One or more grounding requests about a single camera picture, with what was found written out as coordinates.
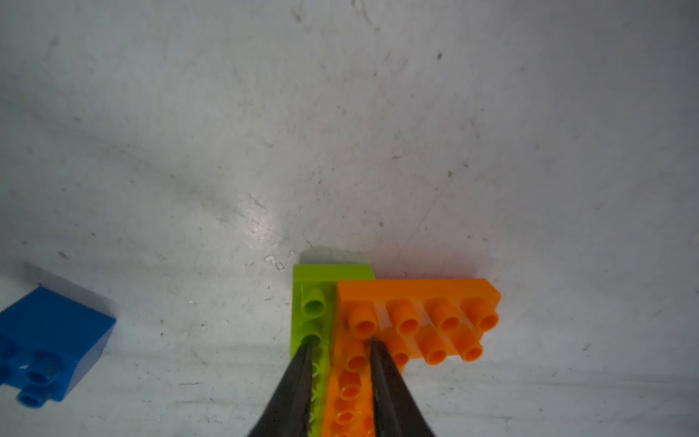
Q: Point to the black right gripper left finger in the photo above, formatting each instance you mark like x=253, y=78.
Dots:
x=289, y=410

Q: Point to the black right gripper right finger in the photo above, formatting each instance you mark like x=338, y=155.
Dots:
x=395, y=412

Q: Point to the orange lego plate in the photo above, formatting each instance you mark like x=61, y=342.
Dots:
x=415, y=319
x=349, y=408

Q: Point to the blue lego brick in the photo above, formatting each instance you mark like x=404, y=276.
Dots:
x=48, y=344

